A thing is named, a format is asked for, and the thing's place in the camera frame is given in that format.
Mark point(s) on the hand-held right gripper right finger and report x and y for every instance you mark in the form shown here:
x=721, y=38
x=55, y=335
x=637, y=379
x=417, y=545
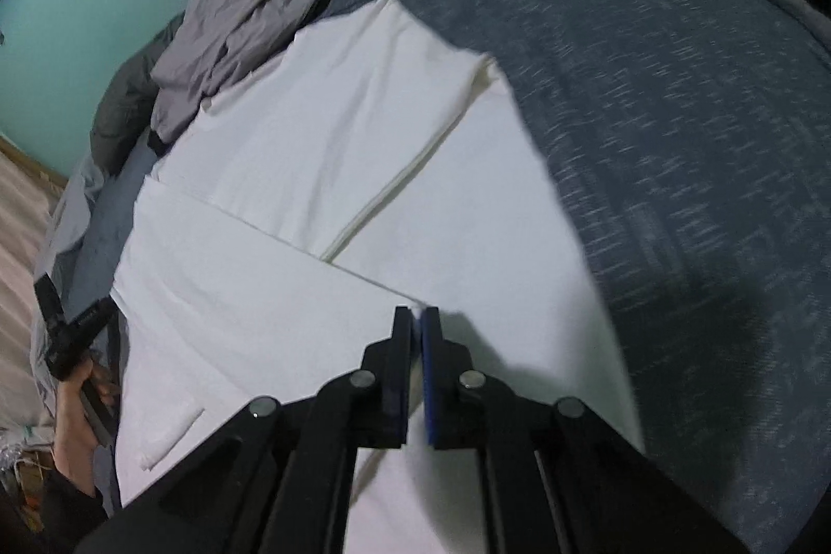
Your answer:
x=430, y=385

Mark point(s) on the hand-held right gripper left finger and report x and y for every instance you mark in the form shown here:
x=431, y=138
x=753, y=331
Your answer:
x=399, y=392

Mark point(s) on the white long-sleeve shirt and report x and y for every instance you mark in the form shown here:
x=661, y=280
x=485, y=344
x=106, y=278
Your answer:
x=324, y=138

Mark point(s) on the person's left forearm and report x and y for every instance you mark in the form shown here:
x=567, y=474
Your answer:
x=58, y=518

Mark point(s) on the person's left hand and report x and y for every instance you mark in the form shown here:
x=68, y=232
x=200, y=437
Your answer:
x=74, y=437

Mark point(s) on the pink curtain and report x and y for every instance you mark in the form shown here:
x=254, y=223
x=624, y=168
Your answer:
x=19, y=268

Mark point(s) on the clutter pile beside curtain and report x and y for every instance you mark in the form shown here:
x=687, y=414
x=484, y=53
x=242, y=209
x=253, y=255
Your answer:
x=26, y=463

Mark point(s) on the light grey pillow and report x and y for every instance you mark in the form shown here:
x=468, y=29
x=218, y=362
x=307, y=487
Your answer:
x=71, y=210

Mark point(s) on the dark grey duvet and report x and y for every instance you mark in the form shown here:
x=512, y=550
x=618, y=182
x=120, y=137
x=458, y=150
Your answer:
x=123, y=100

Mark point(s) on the blue patterned bed sheet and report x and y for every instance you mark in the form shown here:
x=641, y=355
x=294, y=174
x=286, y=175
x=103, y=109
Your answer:
x=649, y=106

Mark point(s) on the wooden frame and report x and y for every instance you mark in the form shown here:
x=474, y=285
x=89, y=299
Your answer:
x=26, y=158

